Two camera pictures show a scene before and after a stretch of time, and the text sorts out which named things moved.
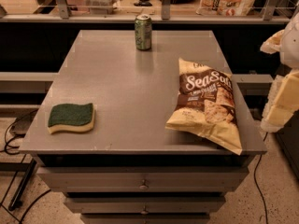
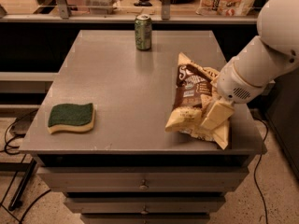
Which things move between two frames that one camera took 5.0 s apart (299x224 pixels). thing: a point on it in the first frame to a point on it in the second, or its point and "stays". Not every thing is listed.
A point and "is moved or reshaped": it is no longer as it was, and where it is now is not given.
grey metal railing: x=165 y=16 stays
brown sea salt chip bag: x=205 y=106 is moved or reshaped
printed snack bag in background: x=227 y=0 stays
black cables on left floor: x=6 y=146 stays
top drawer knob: x=143 y=187 stays
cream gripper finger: x=273 y=44 to x=215 y=82
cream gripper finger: x=282 y=102 to x=223 y=108
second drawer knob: x=144 y=212 stays
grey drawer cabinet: x=130 y=168 stays
